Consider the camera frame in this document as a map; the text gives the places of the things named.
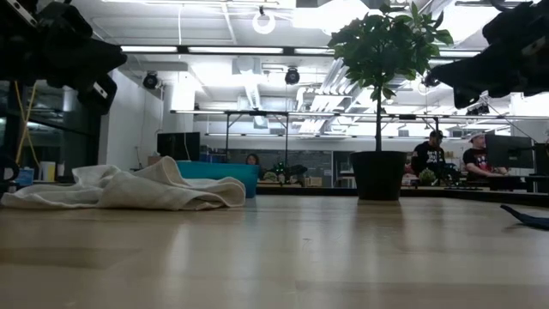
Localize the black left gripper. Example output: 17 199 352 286
25 2 129 115

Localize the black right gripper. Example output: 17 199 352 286
430 2 549 110

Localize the teal plastic tupperware container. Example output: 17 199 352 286
176 160 261 199

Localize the black computer monitor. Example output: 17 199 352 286
156 131 202 162
484 134 534 170

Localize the white bucket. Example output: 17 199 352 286
38 161 57 183

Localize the white plaid kitchen towel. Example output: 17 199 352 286
0 155 247 211

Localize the leafy green plant black pot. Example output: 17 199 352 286
327 0 455 202

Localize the dark navy cloth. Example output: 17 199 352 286
499 203 549 231

